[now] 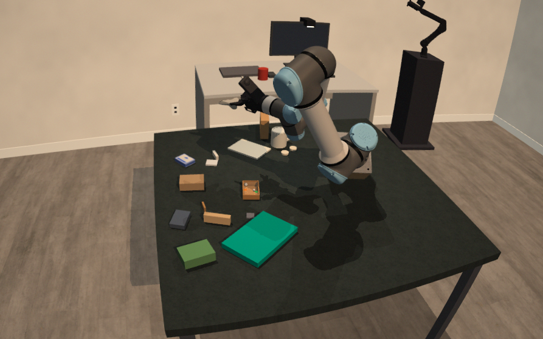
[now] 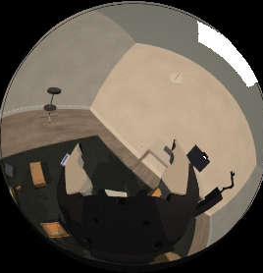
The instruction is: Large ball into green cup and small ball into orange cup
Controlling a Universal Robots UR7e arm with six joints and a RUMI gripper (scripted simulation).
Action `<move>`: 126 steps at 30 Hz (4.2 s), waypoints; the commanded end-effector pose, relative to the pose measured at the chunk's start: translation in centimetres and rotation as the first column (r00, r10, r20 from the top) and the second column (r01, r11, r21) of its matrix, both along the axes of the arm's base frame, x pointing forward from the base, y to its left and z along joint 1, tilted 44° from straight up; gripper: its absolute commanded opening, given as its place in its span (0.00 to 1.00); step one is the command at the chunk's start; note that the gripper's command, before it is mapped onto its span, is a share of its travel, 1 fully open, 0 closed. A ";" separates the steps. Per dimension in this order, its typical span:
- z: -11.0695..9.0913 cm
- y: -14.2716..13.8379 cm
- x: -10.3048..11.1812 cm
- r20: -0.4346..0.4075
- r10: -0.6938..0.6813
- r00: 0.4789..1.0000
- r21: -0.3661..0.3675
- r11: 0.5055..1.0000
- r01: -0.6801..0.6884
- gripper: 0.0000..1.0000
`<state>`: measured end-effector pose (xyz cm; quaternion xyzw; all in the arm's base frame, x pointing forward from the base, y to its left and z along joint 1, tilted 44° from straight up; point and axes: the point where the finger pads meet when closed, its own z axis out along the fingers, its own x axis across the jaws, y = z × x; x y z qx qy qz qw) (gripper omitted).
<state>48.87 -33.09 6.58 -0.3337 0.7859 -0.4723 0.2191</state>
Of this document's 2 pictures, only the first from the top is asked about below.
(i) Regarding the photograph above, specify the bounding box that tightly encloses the cream mug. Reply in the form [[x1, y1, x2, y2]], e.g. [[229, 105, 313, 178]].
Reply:
[[271, 127, 290, 148]]

